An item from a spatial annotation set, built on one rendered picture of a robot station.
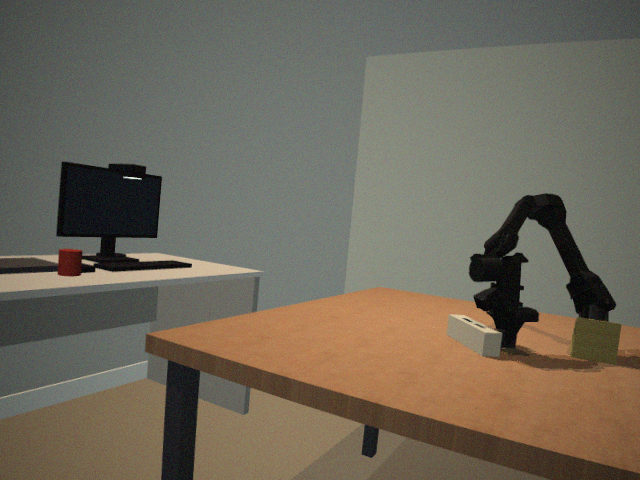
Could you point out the black two-prong plug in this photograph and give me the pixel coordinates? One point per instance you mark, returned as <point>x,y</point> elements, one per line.
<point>503,340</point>

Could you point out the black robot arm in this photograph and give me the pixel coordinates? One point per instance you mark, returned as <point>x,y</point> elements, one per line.
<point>590,296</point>

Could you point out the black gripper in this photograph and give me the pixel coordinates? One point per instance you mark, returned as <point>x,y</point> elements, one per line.
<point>510,317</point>

